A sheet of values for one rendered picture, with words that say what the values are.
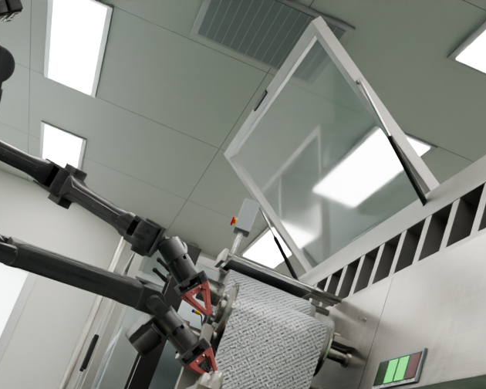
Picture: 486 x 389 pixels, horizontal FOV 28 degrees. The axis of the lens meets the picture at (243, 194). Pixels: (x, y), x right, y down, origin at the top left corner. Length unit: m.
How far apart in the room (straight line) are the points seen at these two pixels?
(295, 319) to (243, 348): 0.15
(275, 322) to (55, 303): 5.65
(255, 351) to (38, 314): 5.65
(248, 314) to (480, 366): 0.78
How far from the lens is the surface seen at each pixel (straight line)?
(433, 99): 4.41
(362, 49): 4.20
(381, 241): 2.56
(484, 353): 1.69
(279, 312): 2.33
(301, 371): 2.32
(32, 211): 8.03
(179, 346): 2.24
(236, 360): 2.28
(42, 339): 7.84
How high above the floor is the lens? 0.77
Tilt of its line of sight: 19 degrees up
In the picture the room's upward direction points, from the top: 21 degrees clockwise
